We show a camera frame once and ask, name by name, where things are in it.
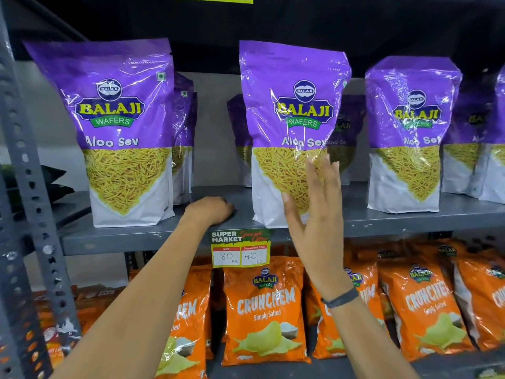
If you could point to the person's right hand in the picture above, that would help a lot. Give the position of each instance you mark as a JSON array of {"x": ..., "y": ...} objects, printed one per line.
[{"x": 321, "y": 240}]

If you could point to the person's left hand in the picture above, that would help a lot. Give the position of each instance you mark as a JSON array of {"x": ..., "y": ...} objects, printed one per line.
[{"x": 207, "y": 212}]

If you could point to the person's left fingers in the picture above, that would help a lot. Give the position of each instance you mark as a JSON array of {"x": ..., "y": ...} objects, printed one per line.
[{"x": 228, "y": 211}]

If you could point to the person's right thumb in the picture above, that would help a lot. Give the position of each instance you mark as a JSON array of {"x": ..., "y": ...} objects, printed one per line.
[{"x": 292, "y": 215}]

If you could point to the person's right forearm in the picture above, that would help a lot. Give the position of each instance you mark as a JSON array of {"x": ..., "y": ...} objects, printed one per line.
[{"x": 367, "y": 339}]

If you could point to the person's left forearm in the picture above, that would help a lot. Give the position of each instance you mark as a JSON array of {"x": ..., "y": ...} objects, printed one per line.
[{"x": 138, "y": 311}]

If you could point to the yellow green price tag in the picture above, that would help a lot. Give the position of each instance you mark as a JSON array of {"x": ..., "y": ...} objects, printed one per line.
[{"x": 240, "y": 250}]

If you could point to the black wristband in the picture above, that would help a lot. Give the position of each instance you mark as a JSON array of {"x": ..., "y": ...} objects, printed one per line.
[{"x": 341, "y": 299}]

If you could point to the row of orange chip packets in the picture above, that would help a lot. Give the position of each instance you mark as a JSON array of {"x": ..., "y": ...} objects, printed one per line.
[{"x": 264, "y": 311}]

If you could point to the grey metal shelf board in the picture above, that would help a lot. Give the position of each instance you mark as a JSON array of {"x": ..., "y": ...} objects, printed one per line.
[
  {"x": 394, "y": 224},
  {"x": 453, "y": 367}
]

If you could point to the row of purple snack packets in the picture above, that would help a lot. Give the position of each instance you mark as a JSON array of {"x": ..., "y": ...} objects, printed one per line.
[{"x": 126, "y": 114}]

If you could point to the pile of reddish snack bags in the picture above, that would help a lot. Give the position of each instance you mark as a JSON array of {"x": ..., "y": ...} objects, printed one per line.
[{"x": 94, "y": 303}]

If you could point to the dark green snack packet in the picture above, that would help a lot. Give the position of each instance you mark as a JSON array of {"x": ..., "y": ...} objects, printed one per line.
[
  {"x": 53, "y": 175},
  {"x": 59, "y": 195}
]

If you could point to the dark upper shelf board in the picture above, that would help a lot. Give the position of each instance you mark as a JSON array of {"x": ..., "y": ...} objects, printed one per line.
[{"x": 355, "y": 27}]

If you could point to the grey slotted upright post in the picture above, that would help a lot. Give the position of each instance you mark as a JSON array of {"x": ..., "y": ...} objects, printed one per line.
[{"x": 37, "y": 201}]

